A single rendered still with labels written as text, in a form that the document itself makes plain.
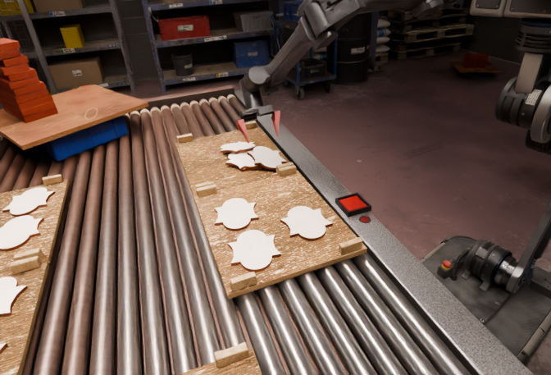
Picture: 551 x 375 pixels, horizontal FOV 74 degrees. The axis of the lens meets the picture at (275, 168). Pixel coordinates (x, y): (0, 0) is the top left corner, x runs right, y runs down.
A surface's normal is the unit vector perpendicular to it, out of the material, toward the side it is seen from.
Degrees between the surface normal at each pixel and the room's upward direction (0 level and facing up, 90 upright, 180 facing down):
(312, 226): 0
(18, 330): 0
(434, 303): 0
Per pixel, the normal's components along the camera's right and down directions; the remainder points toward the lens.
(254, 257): -0.05, -0.86
